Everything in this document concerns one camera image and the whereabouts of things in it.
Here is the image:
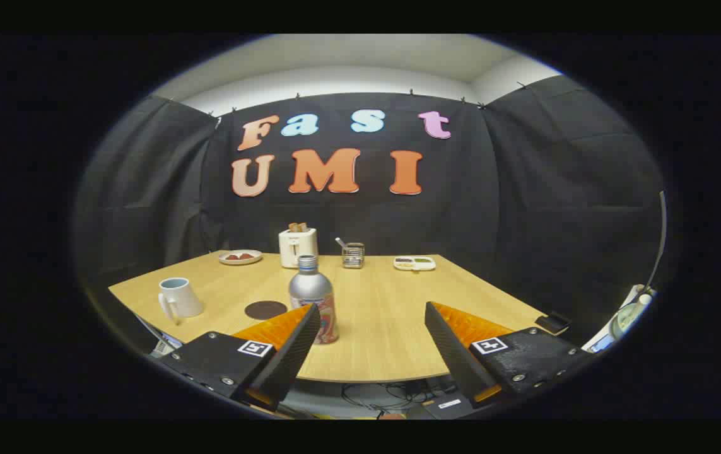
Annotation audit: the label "dark round coaster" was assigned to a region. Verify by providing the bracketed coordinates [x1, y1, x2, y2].
[245, 301, 288, 320]

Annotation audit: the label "wooden table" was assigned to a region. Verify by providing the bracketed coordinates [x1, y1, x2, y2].
[108, 251, 550, 383]

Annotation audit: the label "black box with white label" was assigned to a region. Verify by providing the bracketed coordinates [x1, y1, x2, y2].
[423, 391, 476, 420]

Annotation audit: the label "white cup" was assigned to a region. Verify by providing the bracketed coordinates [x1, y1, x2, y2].
[158, 277, 204, 325]

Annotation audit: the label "white rounded device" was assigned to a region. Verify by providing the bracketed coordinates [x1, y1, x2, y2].
[581, 284, 657, 354]

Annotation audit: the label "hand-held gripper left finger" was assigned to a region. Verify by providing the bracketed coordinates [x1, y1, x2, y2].
[157, 303, 322, 414]

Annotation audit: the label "thin grey pole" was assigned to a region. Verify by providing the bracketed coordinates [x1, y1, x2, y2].
[646, 190, 667, 291]

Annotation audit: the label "silver juice bottle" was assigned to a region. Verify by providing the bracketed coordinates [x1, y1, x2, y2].
[288, 255, 339, 345]

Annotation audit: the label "white divided sauce tray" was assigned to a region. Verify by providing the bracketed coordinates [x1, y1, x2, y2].
[393, 255, 437, 272]

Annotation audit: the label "black backdrop cloth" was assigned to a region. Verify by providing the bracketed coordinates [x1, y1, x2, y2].
[73, 74, 667, 329]

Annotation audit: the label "white toaster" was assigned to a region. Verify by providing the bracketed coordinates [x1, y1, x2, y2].
[278, 227, 319, 269]

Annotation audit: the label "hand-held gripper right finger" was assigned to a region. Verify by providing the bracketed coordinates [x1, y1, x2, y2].
[425, 301, 594, 409]

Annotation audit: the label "white round plate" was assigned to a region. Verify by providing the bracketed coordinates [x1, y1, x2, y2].
[218, 250, 264, 265]

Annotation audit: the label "black cables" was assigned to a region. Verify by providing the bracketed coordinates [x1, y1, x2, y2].
[341, 381, 430, 410]

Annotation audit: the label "black flat device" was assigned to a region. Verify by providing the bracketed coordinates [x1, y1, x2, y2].
[535, 311, 572, 335]

